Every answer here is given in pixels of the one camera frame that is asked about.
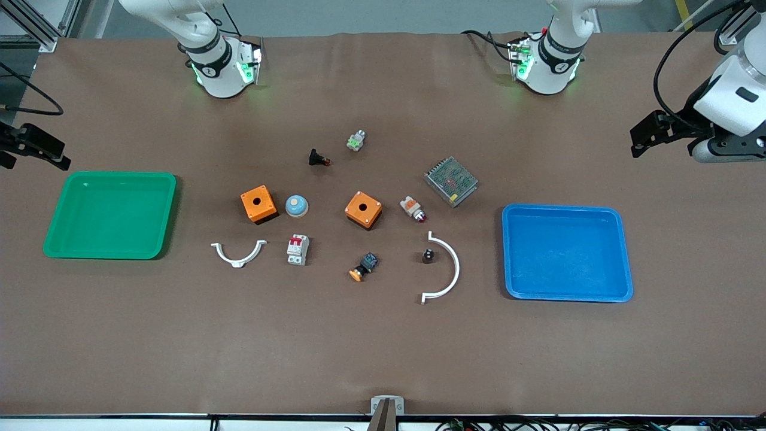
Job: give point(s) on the blue plastic tray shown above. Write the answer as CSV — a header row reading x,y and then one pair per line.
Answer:
x,y
567,252

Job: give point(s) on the green plastic tray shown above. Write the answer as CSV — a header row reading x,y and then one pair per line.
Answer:
x,y
111,215

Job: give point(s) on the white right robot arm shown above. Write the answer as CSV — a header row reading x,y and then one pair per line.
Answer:
x,y
215,60

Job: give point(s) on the orange push button switch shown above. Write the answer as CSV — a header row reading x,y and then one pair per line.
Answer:
x,y
364,266

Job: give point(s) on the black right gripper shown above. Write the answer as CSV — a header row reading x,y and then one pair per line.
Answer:
x,y
12,142

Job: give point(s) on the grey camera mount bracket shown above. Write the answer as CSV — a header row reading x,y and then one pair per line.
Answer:
x,y
386,407

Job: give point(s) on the metal mesh power supply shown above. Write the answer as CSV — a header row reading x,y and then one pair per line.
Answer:
x,y
451,181

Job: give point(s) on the blue white dome button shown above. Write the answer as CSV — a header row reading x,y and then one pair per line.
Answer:
x,y
297,206

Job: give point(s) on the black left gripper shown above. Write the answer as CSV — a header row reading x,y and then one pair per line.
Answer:
x,y
688,117

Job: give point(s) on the black red small switch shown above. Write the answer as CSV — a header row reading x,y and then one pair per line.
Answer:
x,y
317,158

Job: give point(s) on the white red circuit breaker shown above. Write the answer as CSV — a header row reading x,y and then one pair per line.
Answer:
x,y
298,249

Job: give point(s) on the left orange button box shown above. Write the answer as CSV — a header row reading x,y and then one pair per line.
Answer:
x,y
257,202

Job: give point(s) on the large white curved bracket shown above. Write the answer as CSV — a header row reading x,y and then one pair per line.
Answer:
x,y
455,266

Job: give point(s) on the red indicator light switch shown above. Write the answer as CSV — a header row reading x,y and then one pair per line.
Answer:
x,y
412,208

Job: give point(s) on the green white switch module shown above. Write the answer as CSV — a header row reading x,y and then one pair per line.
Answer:
x,y
356,141

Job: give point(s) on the small white curved bracket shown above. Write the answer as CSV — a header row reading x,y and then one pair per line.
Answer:
x,y
238,261

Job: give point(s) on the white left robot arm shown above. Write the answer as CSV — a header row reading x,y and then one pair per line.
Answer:
x,y
733,96

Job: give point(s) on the aluminium frame profile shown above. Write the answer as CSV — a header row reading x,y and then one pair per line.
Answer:
x,y
36,24

